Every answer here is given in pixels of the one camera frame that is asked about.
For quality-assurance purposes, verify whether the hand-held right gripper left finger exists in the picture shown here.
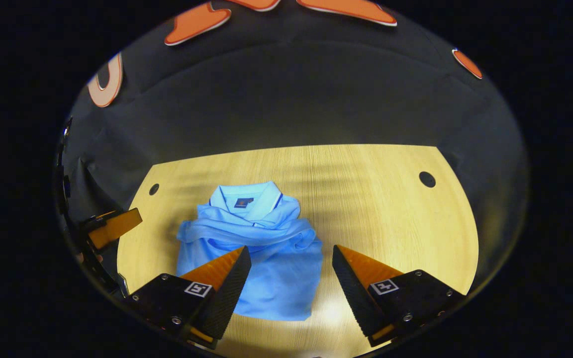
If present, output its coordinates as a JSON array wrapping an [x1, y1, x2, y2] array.
[[127, 246, 253, 350]]

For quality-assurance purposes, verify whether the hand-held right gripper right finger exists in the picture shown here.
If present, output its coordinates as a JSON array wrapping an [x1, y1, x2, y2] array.
[[332, 245, 466, 348]]

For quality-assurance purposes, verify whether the light blue T-shirt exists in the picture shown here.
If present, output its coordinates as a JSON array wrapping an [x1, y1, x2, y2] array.
[[176, 181, 324, 322]]

